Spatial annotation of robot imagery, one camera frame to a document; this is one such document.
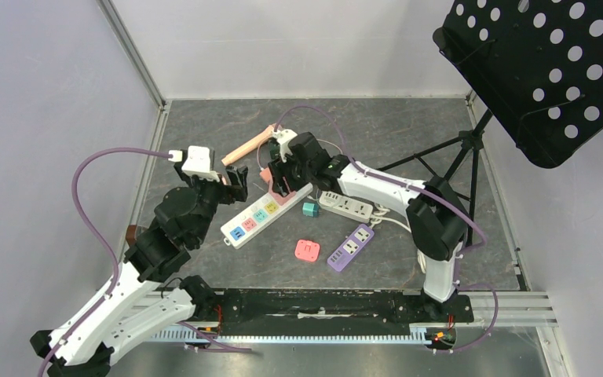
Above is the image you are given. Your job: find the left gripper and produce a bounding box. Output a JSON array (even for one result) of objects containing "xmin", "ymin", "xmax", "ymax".
[{"xmin": 176, "ymin": 163, "xmax": 250, "ymax": 245}]

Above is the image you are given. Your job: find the coral plug adapter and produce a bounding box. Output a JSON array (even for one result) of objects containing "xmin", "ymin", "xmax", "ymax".
[{"xmin": 294, "ymin": 240, "xmax": 320, "ymax": 262}]

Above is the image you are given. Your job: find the pink cube socket adapter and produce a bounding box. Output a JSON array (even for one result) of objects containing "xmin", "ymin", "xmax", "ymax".
[{"xmin": 269, "ymin": 189, "xmax": 296, "ymax": 206}]

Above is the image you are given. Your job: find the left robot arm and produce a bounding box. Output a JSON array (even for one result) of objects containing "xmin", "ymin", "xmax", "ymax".
[{"xmin": 31, "ymin": 163, "xmax": 248, "ymax": 376}]

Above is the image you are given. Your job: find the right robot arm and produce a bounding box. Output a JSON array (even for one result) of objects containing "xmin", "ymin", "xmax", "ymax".
[{"xmin": 268, "ymin": 130, "xmax": 471, "ymax": 320}]

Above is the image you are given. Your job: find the salmon usb charger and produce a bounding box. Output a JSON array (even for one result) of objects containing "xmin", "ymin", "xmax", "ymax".
[{"xmin": 259, "ymin": 168, "xmax": 272, "ymax": 185}]

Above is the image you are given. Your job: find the dark green cube adapter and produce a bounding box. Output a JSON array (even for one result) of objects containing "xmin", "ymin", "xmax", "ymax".
[{"xmin": 267, "ymin": 138, "xmax": 280, "ymax": 160}]

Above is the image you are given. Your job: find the teal usb charger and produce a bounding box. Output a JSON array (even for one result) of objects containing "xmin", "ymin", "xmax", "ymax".
[{"xmin": 302, "ymin": 203, "xmax": 320, "ymax": 218}]

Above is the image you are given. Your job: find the white multicolour power strip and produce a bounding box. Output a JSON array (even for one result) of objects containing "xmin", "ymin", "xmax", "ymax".
[{"xmin": 220, "ymin": 184, "xmax": 312, "ymax": 249}]

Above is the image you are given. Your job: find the white usb power strip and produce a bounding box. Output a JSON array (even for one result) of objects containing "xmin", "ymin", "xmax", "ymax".
[{"xmin": 318, "ymin": 192, "xmax": 374, "ymax": 223}]

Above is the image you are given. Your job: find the purple power strip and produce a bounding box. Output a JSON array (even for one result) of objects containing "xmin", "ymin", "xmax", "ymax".
[{"xmin": 327, "ymin": 224, "xmax": 375, "ymax": 273}]

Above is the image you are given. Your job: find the brown wooden metronome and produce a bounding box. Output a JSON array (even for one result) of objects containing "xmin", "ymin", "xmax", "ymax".
[{"xmin": 125, "ymin": 225, "xmax": 139, "ymax": 247}]

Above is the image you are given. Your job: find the black music stand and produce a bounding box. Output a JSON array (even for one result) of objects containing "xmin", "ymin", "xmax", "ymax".
[{"xmin": 373, "ymin": 0, "xmax": 603, "ymax": 252}]

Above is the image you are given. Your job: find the white power strip cable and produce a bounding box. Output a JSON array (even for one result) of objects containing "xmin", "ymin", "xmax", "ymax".
[{"xmin": 369, "ymin": 203, "xmax": 427, "ymax": 274}]

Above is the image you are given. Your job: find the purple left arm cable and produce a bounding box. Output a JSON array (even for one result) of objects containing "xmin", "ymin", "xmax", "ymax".
[{"xmin": 36, "ymin": 148, "xmax": 177, "ymax": 377}]

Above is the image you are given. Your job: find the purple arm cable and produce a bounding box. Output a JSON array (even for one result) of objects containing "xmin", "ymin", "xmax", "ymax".
[
  {"xmin": 275, "ymin": 105, "xmax": 500, "ymax": 355},
  {"xmin": 36, "ymin": 148, "xmax": 177, "ymax": 377}
]

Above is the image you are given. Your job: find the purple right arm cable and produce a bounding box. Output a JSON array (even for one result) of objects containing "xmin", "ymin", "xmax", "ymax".
[{"xmin": 275, "ymin": 105, "xmax": 500, "ymax": 355}]

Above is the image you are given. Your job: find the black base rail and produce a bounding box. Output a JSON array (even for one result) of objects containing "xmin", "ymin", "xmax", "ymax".
[{"xmin": 189, "ymin": 288, "xmax": 474, "ymax": 336}]

